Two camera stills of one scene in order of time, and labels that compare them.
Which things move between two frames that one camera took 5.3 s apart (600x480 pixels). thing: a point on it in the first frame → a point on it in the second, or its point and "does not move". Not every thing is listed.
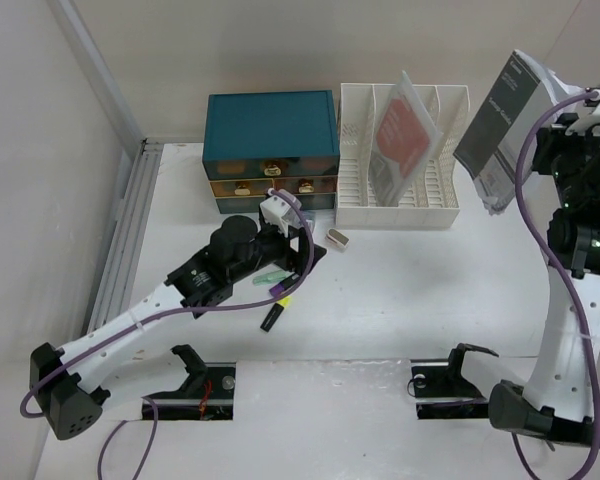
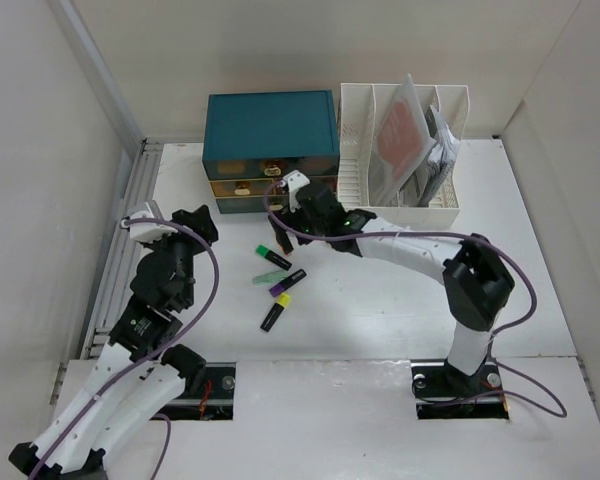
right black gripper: x=552 y=137 → x=290 y=218
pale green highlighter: x=270 y=277 does not move
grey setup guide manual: x=526 y=95 → x=435 y=168
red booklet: x=406 y=146 does not move
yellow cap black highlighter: x=275 y=312 does not move
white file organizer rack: x=432 y=200 does not move
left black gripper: x=292 y=261 → x=198 y=220
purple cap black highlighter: x=282 y=286 does not move
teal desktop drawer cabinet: x=288 y=141 does not move
